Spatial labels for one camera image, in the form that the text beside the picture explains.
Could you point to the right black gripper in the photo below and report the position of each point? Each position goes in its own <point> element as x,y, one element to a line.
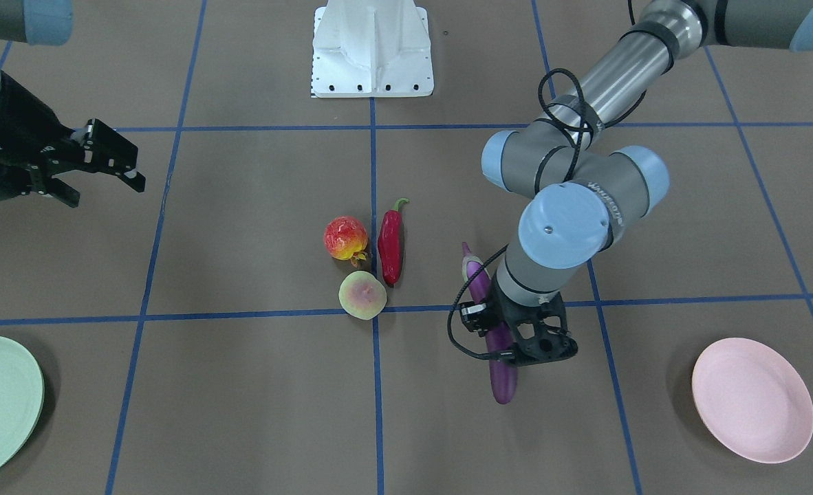
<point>9,124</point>

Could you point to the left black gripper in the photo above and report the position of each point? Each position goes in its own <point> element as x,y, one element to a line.
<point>476,317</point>

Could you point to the red pomegranate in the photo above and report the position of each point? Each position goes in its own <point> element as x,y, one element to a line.
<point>346,239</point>

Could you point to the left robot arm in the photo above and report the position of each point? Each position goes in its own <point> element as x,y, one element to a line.
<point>580,203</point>

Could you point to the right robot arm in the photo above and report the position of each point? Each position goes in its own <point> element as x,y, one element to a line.
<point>40,23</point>

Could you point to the red chili pepper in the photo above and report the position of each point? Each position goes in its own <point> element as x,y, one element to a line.
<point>390,243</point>

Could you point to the green pink peach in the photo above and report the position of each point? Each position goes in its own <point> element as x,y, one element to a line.
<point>362,296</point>

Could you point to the pink plate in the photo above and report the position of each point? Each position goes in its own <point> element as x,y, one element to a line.
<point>752,400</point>

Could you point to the brown table mat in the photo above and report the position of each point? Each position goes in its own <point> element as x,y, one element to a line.
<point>191,336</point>

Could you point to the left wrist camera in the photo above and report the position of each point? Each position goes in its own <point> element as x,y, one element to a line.
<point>478,318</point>

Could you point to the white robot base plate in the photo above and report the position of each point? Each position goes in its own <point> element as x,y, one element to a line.
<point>371,49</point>

